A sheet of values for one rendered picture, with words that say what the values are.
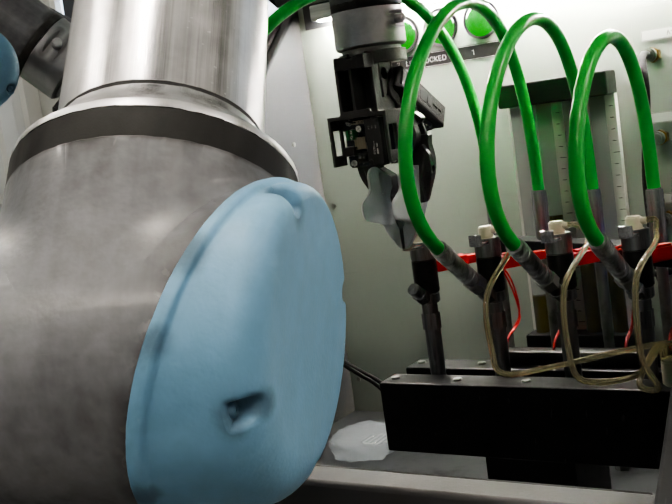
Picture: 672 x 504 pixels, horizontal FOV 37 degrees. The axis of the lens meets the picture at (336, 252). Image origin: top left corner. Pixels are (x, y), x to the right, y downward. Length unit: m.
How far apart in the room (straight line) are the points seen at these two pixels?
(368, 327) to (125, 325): 1.22
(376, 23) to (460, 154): 0.40
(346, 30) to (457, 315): 0.54
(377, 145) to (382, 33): 0.11
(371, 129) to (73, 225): 0.71
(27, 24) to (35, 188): 0.70
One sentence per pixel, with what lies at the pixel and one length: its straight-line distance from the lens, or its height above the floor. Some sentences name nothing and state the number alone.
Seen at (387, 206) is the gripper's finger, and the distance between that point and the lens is 1.10.
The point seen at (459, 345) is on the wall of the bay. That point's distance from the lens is 1.47.
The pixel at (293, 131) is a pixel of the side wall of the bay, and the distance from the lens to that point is 1.48.
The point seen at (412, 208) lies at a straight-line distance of 0.95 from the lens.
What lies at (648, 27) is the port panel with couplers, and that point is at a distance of 1.31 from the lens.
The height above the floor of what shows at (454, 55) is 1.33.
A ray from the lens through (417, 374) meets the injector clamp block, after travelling 1.16.
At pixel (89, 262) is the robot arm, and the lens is 0.34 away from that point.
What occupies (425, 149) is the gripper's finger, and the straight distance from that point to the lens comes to 1.07.
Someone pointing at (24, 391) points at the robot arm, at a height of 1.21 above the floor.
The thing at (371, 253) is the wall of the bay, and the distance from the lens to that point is 1.50.
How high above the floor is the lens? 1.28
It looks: 7 degrees down
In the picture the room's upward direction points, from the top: 8 degrees counter-clockwise
